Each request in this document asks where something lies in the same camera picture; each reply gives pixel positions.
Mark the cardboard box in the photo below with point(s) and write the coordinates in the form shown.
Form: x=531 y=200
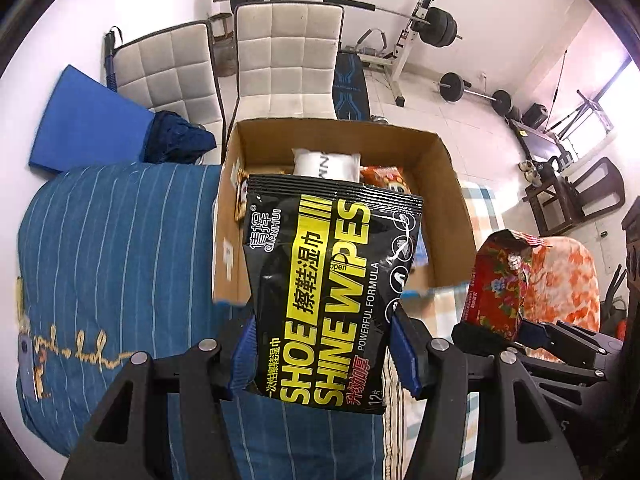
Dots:
x=445 y=195

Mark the black speaker box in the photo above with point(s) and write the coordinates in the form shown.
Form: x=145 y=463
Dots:
x=535 y=116

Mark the white soft packet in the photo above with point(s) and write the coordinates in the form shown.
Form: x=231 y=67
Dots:
x=325 y=162

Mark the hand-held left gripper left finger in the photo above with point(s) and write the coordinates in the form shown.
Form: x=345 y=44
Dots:
x=240 y=360

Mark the blue striped blanket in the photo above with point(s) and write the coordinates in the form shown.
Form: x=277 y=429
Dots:
x=125 y=260

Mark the red floral snack packet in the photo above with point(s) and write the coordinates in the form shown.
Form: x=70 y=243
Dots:
x=495 y=280

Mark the white sneaker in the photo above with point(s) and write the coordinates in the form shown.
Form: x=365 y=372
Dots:
x=525 y=166
x=533 y=175

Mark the blue foam mat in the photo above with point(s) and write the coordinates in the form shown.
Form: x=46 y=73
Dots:
x=85 y=125

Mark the dark blue cloth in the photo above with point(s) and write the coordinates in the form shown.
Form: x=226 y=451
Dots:
x=175 y=137

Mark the small blue object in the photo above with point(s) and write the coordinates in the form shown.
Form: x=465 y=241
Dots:
x=26 y=365

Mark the blue tissue packet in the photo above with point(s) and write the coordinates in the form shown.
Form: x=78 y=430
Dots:
x=422 y=252

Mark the black treadmill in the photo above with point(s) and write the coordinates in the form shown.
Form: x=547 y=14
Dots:
x=540 y=140

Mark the small yellow snack packet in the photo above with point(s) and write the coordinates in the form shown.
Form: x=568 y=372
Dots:
x=241 y=200

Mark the checked bed sheet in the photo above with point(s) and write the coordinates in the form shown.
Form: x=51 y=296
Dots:
x=482 y=210

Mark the orange panda snack packet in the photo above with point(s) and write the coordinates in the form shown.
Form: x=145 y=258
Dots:
x=385 y=177

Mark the red orange cloth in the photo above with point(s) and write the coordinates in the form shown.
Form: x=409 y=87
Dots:
x=622 y=329

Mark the black weight bench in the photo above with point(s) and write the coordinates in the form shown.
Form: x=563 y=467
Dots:
x=350 y=90

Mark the thin exercise pole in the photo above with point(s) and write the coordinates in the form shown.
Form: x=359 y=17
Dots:
x=556 y=90

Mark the white quilted chair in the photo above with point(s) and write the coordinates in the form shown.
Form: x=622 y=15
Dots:
x=170 y=70
x=290 y=55

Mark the long barbell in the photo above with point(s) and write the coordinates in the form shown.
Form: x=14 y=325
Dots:
x=440 y=25

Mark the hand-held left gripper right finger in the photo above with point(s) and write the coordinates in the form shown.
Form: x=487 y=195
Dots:
x=407 y=360

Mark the brown wooden stool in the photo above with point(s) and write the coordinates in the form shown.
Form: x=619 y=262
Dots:
x=222 y=35

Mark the dark wooden chair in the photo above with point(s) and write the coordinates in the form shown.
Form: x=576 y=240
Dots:
x=595 y=190

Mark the orange floral towel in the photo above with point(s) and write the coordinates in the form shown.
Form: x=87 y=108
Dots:
x=570 y=280

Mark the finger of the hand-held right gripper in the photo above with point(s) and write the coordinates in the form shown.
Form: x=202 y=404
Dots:
x=475 y=336
x=535 y=333

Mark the short barbell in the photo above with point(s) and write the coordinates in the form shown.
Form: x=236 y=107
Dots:
x=452 y=87

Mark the black yellow wipes packet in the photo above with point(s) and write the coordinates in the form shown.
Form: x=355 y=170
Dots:
x=310 y=285

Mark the blue black stick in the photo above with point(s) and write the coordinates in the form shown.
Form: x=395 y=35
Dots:
x=109 y=60

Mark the white barbell rack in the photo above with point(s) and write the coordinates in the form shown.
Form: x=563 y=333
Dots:
x=405 y=50

